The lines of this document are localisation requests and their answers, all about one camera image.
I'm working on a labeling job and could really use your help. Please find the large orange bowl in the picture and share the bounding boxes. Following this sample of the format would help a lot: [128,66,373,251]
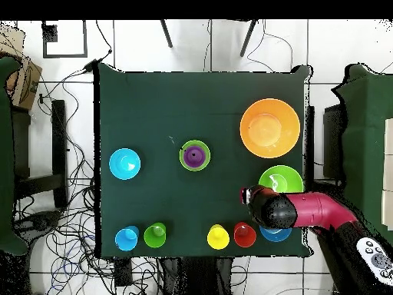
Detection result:
[239,98,301,159]

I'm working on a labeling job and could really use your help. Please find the green cup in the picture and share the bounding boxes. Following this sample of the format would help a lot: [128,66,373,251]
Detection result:
[143,221,167,249]

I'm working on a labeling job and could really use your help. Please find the blue cup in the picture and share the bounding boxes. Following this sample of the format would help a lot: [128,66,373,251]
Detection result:
[114,225,140,252]

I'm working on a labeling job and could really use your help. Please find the red-orange cup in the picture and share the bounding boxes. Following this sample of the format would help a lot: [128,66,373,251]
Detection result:
[233,221,258,249]

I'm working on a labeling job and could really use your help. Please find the purple cup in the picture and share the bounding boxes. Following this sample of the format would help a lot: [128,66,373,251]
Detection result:
[183,144,206,169]

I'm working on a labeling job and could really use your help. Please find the black square floor frame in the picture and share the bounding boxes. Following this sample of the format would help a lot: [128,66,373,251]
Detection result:
[41,20,88,58]

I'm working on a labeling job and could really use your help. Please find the grey base with black knob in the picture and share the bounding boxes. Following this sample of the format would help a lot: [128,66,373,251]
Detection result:
[13,210,62,234]

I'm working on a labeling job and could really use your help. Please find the large blue bowl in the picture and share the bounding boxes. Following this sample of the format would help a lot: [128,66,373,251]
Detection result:
[259,226,292,243]

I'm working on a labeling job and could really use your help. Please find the black stand leg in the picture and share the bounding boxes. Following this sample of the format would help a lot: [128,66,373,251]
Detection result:
[159,19,173,48]
[239,19,259,58]

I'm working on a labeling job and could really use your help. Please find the yellow cup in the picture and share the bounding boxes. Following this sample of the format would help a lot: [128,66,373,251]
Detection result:
[206,224,230,250]

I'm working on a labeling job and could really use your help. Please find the dark green tablecloth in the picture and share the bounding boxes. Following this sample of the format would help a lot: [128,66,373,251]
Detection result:
[93,62,314,259]

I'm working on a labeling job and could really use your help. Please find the black power adapter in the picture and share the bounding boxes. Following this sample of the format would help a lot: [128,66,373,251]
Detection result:
[83,58,98,74]

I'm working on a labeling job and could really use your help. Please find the small green bowl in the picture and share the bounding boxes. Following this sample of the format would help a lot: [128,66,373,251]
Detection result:
[179,139,212,172]

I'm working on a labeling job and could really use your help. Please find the small cyan bowl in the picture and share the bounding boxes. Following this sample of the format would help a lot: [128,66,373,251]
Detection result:
[108,147,142,181]

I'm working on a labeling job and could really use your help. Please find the tangled black floor cables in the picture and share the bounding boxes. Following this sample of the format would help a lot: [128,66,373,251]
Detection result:
[13,70,160,295]

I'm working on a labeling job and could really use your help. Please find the large green bowl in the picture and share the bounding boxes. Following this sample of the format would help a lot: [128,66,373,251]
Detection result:
[258,164,305,194]

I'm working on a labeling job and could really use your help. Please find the cardboard box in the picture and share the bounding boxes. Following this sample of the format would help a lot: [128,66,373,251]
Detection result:
[0,24,43,111]

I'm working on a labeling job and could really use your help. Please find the black power strip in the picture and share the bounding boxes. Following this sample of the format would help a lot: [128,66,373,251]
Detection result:
[114,257,134,287]

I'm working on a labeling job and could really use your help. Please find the white boxes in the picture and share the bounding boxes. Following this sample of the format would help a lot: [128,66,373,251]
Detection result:
[381,118,393,231]

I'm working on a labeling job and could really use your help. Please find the green-clothed side table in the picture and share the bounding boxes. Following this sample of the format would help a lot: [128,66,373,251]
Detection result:
[0,56,30,256]
[331,63,393,247]

